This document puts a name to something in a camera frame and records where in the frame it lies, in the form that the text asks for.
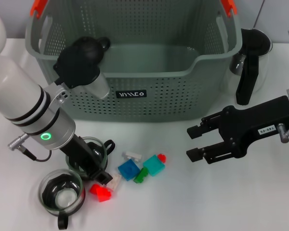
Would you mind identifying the orange basket carry handle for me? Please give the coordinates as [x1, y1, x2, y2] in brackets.
[30, 0, 238, 19]

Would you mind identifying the glass carafe black lid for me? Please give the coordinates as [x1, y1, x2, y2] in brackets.
[219, 28, 273, 107]

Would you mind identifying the translucent white building block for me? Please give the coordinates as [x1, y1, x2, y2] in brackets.
[105, 173, 122, 192]

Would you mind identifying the teal square building block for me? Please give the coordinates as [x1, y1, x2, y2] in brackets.
[143, 154, 165, 177]

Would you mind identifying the large red building block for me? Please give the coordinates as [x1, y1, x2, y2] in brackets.
[89, 183, 112, 203]

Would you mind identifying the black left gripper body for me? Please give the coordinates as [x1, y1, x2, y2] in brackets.
[59, 134, 105, 179]

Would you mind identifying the green building block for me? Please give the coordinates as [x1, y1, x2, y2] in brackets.
[133, 167, 150, 184]

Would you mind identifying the small white building block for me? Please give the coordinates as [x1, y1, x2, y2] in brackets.
[122, 151, 143, 162]

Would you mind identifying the blue square building block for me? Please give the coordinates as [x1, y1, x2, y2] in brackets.
[118, 159, 141, 181]

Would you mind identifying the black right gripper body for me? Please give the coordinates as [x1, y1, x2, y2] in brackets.
[218, 95, 289, 160]

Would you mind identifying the grey-green perforated storage basket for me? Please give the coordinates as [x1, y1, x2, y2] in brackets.
[25, 0, 243, 124]

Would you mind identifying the left gripper connector cable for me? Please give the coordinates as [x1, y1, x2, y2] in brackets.
[7, 134, 53, 162]

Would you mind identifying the black ceramic teapot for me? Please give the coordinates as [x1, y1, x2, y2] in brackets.
[72, 36, 111, 64]

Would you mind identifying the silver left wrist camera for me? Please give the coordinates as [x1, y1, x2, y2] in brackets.
[53, 44, 111, 100]

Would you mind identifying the glass teacup black holder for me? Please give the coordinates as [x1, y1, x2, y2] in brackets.
[38, 169, 85, 230]
[65, 136, 116, 180]

